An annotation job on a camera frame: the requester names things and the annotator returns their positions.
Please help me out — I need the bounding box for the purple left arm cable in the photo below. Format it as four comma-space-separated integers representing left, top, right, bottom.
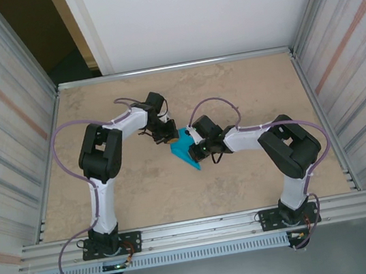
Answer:
34, 94, 172, 274

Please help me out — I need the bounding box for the small circuit board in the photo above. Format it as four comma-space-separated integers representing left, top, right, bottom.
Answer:
288, 229, 310, 243
101, 260, 134, 273

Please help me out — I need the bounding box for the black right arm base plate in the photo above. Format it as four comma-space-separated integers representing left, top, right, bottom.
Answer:
257, 200, 322, 233

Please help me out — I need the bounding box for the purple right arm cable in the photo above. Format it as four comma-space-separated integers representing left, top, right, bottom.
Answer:
186, 81, 345, 264

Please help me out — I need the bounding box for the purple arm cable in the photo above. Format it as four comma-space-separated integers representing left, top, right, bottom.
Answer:
186, 81, 345, 264
34, 94, 172, 274

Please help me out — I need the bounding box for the blue square paper sheet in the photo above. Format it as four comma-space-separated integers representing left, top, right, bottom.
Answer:
167, 125, 203, 175

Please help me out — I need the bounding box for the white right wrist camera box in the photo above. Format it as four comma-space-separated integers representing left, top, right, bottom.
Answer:
185, 124, 202, 144

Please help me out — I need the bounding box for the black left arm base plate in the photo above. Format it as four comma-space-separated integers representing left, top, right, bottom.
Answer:
80, 230, 144, 262

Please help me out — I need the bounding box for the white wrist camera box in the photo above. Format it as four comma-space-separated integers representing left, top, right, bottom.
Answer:
158, 110, 174, 125
185, 124, 202, 144

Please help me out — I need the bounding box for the aluminium frame post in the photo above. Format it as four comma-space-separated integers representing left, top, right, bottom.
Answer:
0, 0, 60, 103
284, 0, 356, 56

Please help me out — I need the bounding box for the white door frame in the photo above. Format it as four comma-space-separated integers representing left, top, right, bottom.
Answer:
61, 0, 116, 81

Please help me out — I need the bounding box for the wide aluminium mounting rail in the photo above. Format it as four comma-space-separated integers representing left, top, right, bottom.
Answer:
14, 189, 366, 274

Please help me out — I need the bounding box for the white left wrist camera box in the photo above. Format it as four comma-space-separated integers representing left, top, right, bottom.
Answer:
158, 110, 174, 125

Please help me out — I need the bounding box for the grey slotted cable duct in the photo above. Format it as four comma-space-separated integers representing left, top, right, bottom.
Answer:
33, 232, 292, 274

